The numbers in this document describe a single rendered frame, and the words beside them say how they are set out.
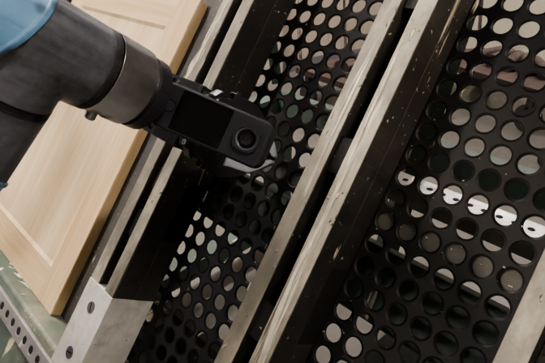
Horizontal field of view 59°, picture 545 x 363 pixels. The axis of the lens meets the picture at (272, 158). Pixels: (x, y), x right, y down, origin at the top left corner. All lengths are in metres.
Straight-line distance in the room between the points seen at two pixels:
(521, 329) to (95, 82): 0.37
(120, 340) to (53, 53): 0.44
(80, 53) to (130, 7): 0.59
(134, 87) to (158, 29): 0.46
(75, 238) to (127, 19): 0.41
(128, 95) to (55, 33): 0.08
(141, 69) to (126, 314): 0.37
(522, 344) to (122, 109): 0.36
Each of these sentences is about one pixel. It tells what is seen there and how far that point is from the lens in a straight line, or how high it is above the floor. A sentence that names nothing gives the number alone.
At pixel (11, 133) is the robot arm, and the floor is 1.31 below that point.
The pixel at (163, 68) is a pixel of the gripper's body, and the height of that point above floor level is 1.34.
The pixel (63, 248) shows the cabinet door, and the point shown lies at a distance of 0.89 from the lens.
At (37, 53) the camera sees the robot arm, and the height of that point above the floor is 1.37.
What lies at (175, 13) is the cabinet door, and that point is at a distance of 0.86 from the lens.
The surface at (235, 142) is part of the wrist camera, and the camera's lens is 0.44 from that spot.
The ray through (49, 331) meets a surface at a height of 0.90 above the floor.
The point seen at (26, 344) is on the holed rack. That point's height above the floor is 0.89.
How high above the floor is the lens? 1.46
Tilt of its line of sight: 26 degrees down
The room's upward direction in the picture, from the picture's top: straight up
